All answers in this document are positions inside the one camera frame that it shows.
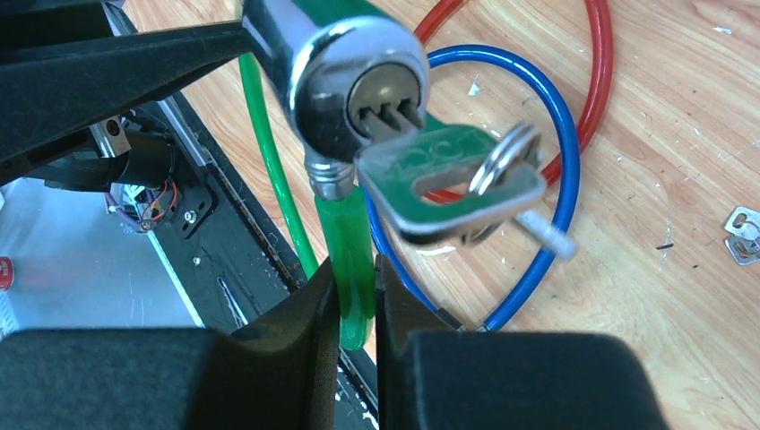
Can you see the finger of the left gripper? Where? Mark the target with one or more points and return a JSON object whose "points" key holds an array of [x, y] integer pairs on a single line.
{"points": [[50, 92]]}

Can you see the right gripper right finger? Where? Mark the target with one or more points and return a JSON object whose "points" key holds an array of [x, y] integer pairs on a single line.
{"points": [[431, 376]]}

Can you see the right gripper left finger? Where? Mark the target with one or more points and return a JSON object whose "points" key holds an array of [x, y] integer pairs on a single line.
{"points": [[166, 380]]}

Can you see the green lock silver keys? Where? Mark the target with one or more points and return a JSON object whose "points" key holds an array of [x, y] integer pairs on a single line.
{"points": [[460, 182]]}

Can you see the blue cable lock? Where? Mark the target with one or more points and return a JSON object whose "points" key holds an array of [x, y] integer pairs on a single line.
{"points": [[569, 177]]}

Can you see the green cable lock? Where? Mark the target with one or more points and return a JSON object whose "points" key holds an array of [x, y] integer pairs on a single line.
{"points": [[346, 76]]}

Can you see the red cable lock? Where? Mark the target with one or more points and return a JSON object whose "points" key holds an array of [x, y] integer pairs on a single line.
{"points": [[572, 42]]}

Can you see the blue lock silver keys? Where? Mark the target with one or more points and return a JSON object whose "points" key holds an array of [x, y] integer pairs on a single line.
{"points": [[742, 225]]}

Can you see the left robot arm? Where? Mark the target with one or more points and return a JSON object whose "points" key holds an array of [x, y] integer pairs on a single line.
{"points": [[101, 154]]}

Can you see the red soda can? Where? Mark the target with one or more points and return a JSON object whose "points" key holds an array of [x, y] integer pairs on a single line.
{"points": [[6, 273]]}

